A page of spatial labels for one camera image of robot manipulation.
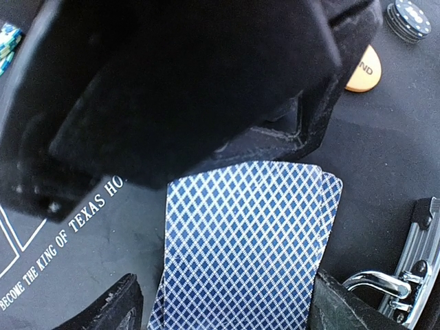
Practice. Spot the blue playing card deck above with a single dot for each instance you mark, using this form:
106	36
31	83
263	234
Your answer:
243	245

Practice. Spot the green blue poker chip stack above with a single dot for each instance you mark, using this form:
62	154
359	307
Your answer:
10	38

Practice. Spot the black poker chip stack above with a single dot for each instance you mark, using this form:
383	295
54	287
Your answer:
408	21

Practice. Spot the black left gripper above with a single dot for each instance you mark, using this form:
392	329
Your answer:
156	90

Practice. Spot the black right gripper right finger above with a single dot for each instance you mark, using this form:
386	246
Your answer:
334	307

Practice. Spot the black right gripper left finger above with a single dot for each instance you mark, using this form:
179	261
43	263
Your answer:
120	307

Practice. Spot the orange big blind button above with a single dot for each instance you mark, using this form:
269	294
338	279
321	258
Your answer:
367	74

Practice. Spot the black poker table mat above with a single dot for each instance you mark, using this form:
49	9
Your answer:
383	144

